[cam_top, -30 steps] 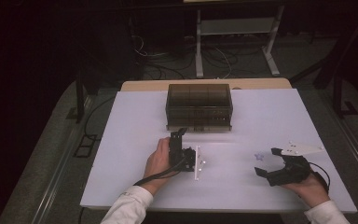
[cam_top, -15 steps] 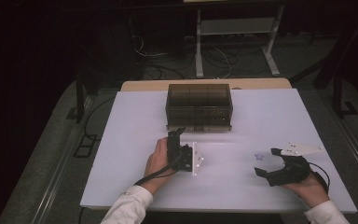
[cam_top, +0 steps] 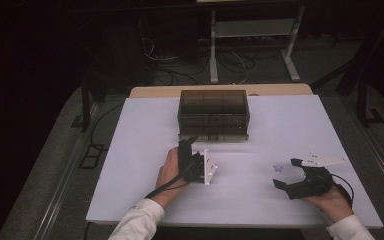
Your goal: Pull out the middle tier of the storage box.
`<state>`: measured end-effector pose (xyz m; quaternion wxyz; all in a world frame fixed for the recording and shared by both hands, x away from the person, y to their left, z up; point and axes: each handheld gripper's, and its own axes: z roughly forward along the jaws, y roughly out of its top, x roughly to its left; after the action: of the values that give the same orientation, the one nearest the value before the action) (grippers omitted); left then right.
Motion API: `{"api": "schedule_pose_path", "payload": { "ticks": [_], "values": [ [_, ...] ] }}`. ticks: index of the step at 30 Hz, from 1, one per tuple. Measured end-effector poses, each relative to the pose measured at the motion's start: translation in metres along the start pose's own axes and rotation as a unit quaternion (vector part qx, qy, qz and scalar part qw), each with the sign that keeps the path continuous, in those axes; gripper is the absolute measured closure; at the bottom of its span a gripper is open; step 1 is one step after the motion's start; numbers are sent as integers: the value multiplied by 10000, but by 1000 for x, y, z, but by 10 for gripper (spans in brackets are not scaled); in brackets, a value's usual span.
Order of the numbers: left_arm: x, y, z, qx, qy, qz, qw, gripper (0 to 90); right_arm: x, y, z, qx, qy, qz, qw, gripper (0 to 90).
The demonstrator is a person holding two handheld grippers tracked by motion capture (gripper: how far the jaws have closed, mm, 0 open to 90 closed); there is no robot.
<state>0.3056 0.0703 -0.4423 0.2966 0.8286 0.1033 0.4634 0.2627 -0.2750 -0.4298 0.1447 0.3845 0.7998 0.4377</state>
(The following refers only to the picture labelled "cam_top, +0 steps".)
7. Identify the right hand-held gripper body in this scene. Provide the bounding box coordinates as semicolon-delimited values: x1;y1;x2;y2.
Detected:
286;151;349;201

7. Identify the metal floor rail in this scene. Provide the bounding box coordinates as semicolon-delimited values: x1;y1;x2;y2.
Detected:
33;99;104;240
344;106;384;204

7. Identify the smoky acrylic drawer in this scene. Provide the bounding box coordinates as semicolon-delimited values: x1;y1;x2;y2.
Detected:
178;128;250;141

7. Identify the black floor cable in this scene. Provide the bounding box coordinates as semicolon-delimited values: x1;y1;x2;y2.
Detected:
89;102;125;148

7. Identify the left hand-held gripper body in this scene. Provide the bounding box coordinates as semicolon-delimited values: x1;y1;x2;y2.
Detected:
182;148;219;187

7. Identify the person's left hand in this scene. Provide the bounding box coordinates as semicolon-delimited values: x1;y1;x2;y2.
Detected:
149;147;190;210

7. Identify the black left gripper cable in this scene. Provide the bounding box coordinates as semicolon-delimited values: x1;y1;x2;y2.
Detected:
144;161;196;200

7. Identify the person's right hand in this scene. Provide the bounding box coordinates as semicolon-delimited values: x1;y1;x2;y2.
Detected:
301;184;355;224

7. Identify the smoky acrylic drawer box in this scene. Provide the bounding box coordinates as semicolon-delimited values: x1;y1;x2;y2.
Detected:
177;89;251;141

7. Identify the black metal stand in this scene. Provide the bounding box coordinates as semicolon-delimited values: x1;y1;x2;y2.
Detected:
356;78;384;128
70;74;96;133

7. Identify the white metal desk frame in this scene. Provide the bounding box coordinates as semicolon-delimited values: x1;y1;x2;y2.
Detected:
195;0;307;84

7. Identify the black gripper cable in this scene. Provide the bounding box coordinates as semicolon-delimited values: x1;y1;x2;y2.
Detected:
329;172;355;206
144;161;196;200

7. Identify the light wooden table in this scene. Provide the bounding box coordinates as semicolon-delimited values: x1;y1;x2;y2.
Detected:
128;83;314;99

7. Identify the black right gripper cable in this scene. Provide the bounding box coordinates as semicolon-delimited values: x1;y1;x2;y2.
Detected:
329;172;355;206

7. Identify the tangle of floor cables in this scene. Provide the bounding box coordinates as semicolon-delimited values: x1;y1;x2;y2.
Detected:
139;34;258;86

